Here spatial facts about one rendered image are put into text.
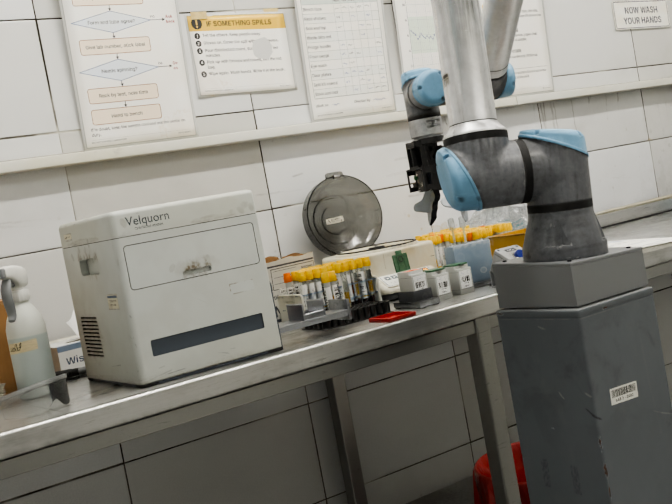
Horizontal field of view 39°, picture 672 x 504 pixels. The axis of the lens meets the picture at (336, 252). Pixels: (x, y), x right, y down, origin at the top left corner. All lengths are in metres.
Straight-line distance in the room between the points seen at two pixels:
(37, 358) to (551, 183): 0.96
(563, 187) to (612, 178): 1.67
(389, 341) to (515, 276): 0.28
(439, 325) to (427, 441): 0.92
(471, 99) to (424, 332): 0.48
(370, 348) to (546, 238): 0.39
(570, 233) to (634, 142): 1.81
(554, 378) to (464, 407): 1.18
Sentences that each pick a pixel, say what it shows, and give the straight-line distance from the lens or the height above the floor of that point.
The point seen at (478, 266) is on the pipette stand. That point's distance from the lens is 2.22.
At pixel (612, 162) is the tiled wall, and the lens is 3.40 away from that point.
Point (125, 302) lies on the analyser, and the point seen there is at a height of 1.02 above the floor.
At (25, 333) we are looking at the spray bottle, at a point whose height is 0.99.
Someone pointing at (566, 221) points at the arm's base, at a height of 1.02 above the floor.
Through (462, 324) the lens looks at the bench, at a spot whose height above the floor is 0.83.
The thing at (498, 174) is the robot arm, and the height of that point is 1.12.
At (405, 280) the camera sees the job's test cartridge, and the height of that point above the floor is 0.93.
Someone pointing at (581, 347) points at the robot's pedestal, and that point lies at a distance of 1.68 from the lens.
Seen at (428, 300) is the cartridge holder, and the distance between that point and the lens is 2.01.
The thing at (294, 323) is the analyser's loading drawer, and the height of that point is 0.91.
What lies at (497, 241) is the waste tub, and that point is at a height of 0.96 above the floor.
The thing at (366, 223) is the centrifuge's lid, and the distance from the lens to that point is 2.58.
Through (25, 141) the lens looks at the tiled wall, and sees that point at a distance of 2.28.
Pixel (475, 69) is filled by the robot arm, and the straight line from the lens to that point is 1.73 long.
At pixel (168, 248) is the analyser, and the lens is 1.67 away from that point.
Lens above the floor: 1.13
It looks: 3 degrees down
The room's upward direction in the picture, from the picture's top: 10 degrees counter-clockwise
